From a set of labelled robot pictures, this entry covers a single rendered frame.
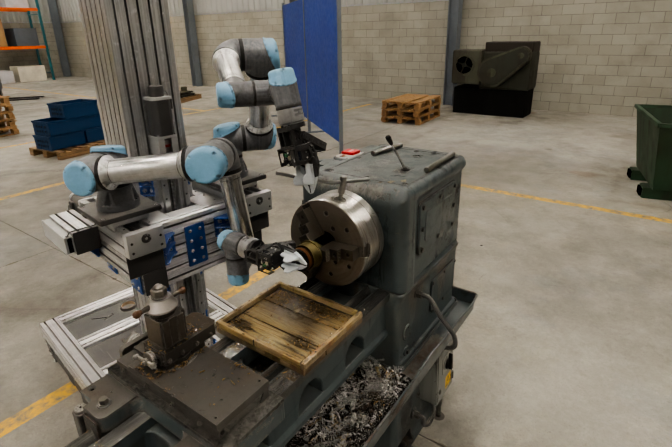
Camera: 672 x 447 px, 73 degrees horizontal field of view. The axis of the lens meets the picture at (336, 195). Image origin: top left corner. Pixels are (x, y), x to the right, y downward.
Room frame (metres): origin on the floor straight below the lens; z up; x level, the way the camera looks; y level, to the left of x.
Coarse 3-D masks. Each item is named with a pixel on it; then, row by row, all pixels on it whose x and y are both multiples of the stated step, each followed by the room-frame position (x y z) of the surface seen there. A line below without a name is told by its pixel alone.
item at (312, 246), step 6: (306, 240) 1.33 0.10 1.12; (300, 246) 1.31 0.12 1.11; (306, 246) 1.30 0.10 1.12; (312, 246) 1.31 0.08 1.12; (318, 246) 1.31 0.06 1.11; (300, 252) 1.27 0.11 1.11; (306, 252) 1.28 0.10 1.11; (312, 252) 1.29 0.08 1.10; (318, 252) 1.30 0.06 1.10; (306, 258) 1.26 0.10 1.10; (312, 258) 1.28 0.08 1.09; (318, 258) 1.29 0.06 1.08; (312, 264) 1.28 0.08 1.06; (318, 264) 1.31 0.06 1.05; (300, 270) 1.28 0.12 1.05
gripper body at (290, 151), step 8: (280, 128) 1.26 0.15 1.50; (288, 128) 1.25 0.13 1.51; (296, 128) 1.28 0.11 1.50; (280, 136) 1.26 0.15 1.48; (288, 136) 1.26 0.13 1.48; (296, 136) 1.27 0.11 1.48; (280, 144) 1.26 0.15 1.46; (288, 144) 1.26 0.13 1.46; (296, 144) 1.26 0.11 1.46; (304, 144) 1.26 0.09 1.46; (280, 152) 1.27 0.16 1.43; (288, 152) 1.25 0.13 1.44; (296, 152) 1.22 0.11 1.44; (304, 152) 1.26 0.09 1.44; (312, 152) 1.27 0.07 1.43; (280, 160) 1.26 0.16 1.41; (288, 160) 1.26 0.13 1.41; (296, 160) 1.23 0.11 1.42; (304, 160) 1.25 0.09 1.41
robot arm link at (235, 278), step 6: (228, 264) 1.39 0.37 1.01; (234, 264) 1.38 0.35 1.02; (240, 264) 1.39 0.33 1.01; (246, 264) 1.41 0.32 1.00; (228, 270) 1.39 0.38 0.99; (234, 270) 1.38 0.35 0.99; (240, 270) 1.38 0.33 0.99; (246, 270) 1.40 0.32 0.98; (228, 276) 1.39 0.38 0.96; (234, 276) 1.38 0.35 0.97; (240, 276) 1.38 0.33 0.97; (246, 276) 1.40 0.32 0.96; (234, 282) 1.38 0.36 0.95; (240, 282) 1.38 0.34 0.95; (246, 282) 1.40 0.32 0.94
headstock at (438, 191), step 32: (352, 160) 1.82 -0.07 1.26; (384, 160) 1.80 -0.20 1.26; (416, 160) 1.79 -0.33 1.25; (448, 160) 1.78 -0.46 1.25; (320, 192) 1.60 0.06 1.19; (384, 192) 1.46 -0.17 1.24; (416, 192) 1.47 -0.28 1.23; (448, 192) 1.73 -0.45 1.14; (384, 224) 1.44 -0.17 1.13; (416, 224) 1.52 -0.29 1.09; (448, 224) 1.75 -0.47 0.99; (384, 256) 1.44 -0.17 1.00; (416, 256) 1.52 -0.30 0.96; (384, 288) 1.44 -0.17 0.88
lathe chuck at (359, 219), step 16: (336, 192) 1.47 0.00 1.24; (320, 208) 1.41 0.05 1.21; (336, 208) 1.37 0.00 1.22; (352, 208) 1.38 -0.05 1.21; (320, 224) 1.41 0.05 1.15; (336, 224) 1.37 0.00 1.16; (352, 224) 1.33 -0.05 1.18; (368, 224) 1.37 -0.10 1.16; (320, 240) 1.45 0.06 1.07; (336, 240) 1.37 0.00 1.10; (352, 240) 1.33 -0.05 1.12; (368, 240) 1.33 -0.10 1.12; (368, 256) 1.33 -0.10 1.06; (320, 272) 1.41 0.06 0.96; (336, 272) 1.37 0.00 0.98; (352, 272) 1.33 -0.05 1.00
